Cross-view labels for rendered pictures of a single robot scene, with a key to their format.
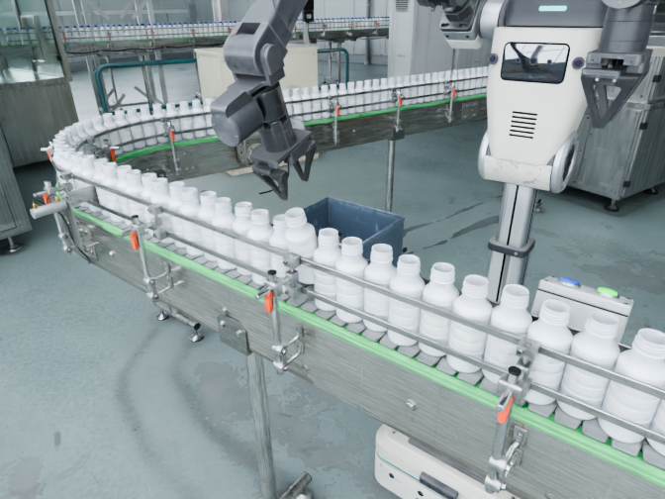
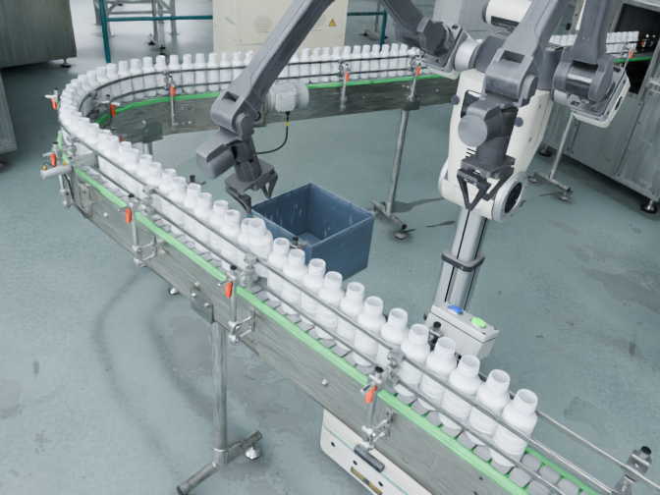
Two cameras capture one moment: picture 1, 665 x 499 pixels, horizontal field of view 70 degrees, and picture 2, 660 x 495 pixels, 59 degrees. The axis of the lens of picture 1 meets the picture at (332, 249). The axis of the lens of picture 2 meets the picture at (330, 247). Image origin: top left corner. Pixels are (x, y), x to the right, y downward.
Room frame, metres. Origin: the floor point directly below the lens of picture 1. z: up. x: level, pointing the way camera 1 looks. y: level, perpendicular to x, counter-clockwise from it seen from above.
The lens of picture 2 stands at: (-0.35, -0.15, 1.92)
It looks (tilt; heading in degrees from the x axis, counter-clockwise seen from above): 33 degrees down; 2
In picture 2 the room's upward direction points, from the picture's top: 6 degrees clockwise
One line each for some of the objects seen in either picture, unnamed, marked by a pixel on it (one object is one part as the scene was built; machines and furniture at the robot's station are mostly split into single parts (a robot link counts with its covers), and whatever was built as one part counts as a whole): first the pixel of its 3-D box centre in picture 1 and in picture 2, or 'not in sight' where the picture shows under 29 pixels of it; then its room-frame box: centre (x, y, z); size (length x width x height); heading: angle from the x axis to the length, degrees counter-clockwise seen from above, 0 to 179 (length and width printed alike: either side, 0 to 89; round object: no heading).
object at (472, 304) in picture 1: (469, 324); (369, 331); (0.63, -0.22, 1.08); 0.06 x 0.06 x 0.17
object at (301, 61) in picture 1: (260, 107); (278, 33); (5.24, 0.75, 0.59); 1.10 x 0.62 x 1.18; 124
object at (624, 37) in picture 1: (624, 36); (491, 150); (0.70, -0.40, 1.51); 0.10 x 0.07 x 0.07; 142
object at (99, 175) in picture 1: (107, 187); (107, 155); (1.32, 0.66, 1.08); 0.06 x 0.06 x 0.17
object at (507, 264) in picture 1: (502, 298); (451, 302); (1.23, -0.52, 0.74); 0.11 x 0.11 x 0.40; 52
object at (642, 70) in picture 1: (613, 89); (487, 181); (0.71, -0.41, 1.44); 0.07 x 0.07 x 0.09; 52
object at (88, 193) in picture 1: (78, 231); (78, 190); (1.29, 0.76, 0.96); 0.23 x 0.10 x 0.27; 142
